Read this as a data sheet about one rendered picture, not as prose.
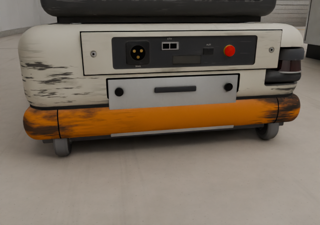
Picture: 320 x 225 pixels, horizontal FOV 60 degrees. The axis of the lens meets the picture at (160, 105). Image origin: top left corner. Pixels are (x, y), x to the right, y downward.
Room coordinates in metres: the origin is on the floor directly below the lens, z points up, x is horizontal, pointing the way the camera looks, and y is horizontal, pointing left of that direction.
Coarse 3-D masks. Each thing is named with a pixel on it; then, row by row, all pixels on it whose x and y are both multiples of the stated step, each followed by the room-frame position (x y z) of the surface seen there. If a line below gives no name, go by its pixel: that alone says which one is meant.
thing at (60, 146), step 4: (56, 140) 0.52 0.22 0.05; (60, 140) 0.53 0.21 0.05; (64, 140) 0.53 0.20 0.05; (68, 140) 0.54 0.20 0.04; (56, 144) 0.52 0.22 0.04; (60, 144) 0.52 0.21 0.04; (64, 144) 0.53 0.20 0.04; (68, 144) 0.54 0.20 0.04; (56, 148) 0.52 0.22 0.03; (60, 148) 0.52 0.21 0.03; (64, 148) 0.53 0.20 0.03; (68, 148) 0.54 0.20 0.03; (56, 152) 0.53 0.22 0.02; (60, 152) 0.53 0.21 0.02; (64, 152) 0.53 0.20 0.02; (68, 152) 0.54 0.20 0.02
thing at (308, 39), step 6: (312, 0) 2.04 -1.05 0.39; (318, 0) 1.99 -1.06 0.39; (312, 6) 2.03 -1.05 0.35; (318, 6) 1.98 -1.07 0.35; (312, 12) 2.02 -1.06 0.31; (318, 12) 1.97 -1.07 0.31; (312, 18) 2.01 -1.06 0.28; (318, 18) 1.96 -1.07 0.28; (306, 24) 2.07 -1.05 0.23; (312, 24) 2.00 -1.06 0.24; (318, 24) 1.95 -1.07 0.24; (306, 30) 2.05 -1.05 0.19; (312, 30) 1.99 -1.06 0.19; (318, 30) 1.94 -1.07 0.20; (306, 36) 2.05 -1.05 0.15; (312, 36) 1.99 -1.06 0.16; (318, 36) 1.93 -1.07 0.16; (306, 42) 2.04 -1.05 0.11; (312, 42) 1.98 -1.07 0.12; (318, 42) 1.92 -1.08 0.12; (312, 48) 2.00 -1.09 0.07; (318, 48) 1.95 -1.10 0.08; (306, 54) 2.05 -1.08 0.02; (312, 54) 1.99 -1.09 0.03; (318, 54) 1.94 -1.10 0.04
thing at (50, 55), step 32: (32, 32) 0.54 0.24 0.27; (64, 32) 0.54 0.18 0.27; (288, 32) 0.62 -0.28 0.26; (32, 64) 0.52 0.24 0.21; (64, 64) 0.53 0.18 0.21; (288, 64) 0.62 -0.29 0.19; (32, 96) 0.52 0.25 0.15; (64, 96) 0.52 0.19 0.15; (96, 96) 0.54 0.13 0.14; (128, 96) 0.55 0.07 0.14; (160, 96) 0.56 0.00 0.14; (192, 96) 0.57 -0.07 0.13; (224, 96) 0.59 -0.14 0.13; (256, 96) 0.61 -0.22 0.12; (288, 96) 0.62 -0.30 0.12; (32, 128) 0.51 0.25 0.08; (64, 128) 0.52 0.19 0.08; (96, 128) 0.53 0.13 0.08; (128, 128) 0.54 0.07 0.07; (160, 128) 0.56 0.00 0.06; (192, 128) 0.57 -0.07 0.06; (224, 128) 0.61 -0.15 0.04
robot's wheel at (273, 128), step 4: (264, 124) 0.63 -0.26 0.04; (268, 124) 0.61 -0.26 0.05; (272, 124) 0.61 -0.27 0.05; (276, 124) 0.61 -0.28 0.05; (256, 128) 0.66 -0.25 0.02; (264, 128) 0.63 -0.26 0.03; (268, 128) 0.61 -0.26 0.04; (272, 128) 0.61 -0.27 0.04; (276, 128) 0.61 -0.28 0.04; (256, 132) 0.66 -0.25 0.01; (260, 132) 0.64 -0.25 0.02; (264, 132) 0.63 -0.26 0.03; (268, 132) 0.61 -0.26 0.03; (272, 132) 0.61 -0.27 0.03; (276, 132) 0.61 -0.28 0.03; (260, 136) 0.64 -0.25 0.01; (264, 136) 0.62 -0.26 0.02; (268, 136) 0.62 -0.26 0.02; (272, 136) 0.62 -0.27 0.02
